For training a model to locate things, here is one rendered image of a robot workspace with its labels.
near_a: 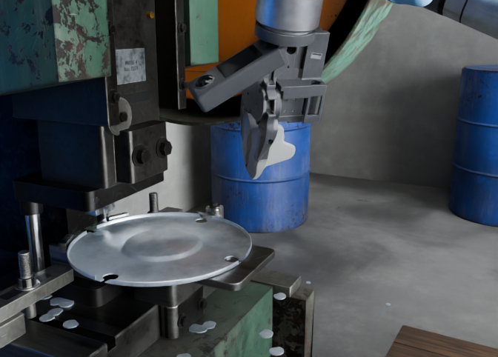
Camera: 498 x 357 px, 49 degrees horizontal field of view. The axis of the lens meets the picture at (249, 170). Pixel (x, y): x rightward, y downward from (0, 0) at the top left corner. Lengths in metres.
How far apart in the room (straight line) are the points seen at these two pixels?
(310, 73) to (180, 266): 0.34
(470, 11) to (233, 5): 0.61
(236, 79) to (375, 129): 3.53
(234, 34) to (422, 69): 2.95
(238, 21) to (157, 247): 0.52
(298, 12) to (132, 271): 0.43
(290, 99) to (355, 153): 3.55
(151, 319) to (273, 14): 0.50
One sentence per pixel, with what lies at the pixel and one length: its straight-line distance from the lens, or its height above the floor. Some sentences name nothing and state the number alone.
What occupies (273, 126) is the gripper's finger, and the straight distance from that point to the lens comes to 0.67.
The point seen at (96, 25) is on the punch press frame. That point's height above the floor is 1.12.
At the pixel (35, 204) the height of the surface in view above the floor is 0.85.
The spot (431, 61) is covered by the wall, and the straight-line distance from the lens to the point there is 4.03.
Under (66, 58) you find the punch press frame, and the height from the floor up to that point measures 1.09.
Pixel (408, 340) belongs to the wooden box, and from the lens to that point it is 1.52.
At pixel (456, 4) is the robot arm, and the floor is 1.15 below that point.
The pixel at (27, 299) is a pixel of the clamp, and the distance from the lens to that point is 0.87.
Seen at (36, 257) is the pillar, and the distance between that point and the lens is 0.97.
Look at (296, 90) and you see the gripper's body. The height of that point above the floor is 1.05.
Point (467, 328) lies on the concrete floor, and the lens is 2.35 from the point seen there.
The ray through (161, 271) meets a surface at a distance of 0.82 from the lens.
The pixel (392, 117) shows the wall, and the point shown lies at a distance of 4.11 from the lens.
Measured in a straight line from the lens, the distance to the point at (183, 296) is 0.89.
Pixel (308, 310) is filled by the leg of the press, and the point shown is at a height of 0.59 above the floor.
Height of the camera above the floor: 1.13
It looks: 15 degrees down
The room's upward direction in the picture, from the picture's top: straight up
